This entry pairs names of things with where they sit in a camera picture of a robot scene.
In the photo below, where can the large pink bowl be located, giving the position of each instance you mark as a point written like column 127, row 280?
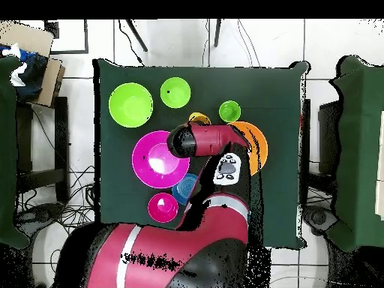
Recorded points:
column 144, row 168

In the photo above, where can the blue and black bag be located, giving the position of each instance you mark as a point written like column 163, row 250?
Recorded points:
column 33, row 78

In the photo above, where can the black cabinet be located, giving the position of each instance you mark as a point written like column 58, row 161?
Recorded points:
column 328, row 135

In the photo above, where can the ridged yellow cup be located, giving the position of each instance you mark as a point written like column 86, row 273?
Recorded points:
column 199, row 118

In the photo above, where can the small red bowl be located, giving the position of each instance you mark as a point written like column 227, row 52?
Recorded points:
column 163, row 210

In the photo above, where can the black frame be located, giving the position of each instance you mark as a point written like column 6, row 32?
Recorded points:
column 86, row 36

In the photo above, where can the large orange bowl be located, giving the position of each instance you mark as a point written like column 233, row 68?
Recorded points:
column 261, row 147

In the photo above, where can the small green bowl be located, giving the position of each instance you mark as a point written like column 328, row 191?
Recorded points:
column 175, row 92

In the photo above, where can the dark green tablecloth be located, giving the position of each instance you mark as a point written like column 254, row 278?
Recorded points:
column 279, row 120
column 7, row 150
column 357, row 150

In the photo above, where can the cardboard box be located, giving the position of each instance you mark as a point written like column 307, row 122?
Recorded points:
column 30, row 36

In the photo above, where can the ridged green cup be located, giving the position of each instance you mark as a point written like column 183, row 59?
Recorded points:
column 229, row 111

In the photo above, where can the black stool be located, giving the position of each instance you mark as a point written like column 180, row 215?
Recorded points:
column 61, row 150

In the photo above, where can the large green bowl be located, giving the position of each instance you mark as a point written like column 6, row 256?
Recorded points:
column 130, row 105

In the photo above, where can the black tripod leg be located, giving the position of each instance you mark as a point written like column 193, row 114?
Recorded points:
column 217, row 33
column 136, row 35

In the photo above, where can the dark blue bowl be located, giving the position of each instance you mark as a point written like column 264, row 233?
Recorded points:
column 183, row 189

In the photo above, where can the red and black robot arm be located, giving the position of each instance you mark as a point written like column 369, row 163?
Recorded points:
column 210, row 139

